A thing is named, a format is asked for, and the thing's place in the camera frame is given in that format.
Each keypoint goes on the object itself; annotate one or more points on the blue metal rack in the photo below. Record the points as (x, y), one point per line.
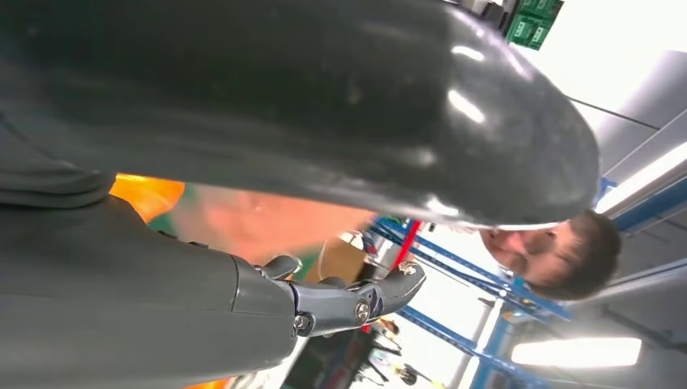
(536, 305)

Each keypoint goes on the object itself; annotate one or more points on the brown cardboard box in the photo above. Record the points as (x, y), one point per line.
(343, 260)

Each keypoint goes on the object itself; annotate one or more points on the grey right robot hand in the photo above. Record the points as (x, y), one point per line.
(214, 80)

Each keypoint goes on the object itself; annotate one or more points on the person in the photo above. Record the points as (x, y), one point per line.
(569, 257)

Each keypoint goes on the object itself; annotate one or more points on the red metal pole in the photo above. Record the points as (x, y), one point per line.
(408, 241)

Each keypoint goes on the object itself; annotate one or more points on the ceiling light panel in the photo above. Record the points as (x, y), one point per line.
(644, 180)
(574, 353)

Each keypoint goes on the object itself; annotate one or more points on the green plastic crate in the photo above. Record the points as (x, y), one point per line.
(534, 24)

